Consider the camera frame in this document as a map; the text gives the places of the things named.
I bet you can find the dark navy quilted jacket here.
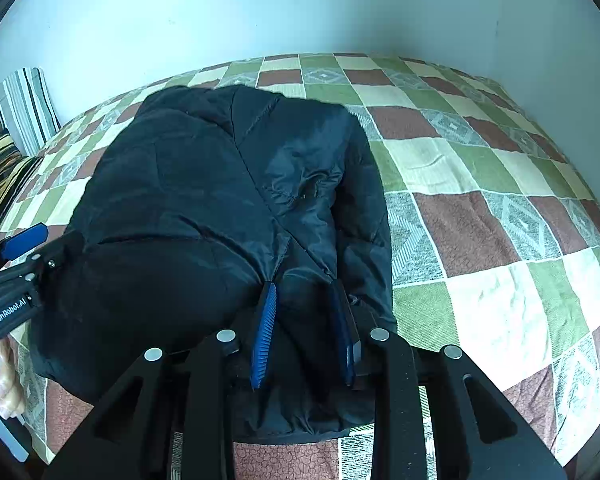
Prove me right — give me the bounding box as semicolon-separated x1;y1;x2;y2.
29;86;396;444

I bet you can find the person's left hand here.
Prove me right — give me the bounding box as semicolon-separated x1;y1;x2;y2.
0;338;26;419

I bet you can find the blue grey striped headboard cushion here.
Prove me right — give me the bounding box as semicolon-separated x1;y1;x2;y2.
0;67;60;156

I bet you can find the checkered green brown bedspread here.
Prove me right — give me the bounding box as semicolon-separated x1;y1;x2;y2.
0;53;600;479

